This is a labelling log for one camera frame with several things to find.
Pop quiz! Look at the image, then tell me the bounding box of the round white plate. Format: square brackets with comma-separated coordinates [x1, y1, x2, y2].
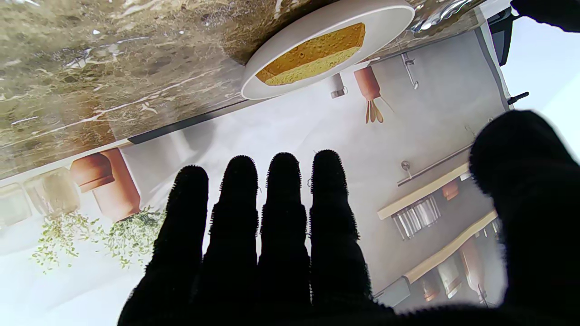
[240, 0, 415, 100]

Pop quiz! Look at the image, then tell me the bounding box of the black stand bracket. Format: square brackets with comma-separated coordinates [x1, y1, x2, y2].
[487, 7, 517, 67]

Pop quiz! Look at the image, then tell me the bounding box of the printed kitchen backdrop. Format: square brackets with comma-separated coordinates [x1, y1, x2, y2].
[0, 9, 515, 326]

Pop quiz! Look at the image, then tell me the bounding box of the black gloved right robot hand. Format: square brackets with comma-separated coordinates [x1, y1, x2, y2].
[118, 110, 580, 326]

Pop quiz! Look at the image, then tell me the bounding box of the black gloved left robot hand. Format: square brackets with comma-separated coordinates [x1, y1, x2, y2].
[511, 0, 580, 33]

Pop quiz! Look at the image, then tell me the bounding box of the toasted bread slice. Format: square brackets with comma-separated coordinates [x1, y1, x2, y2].
[255, 23, 366, 86]

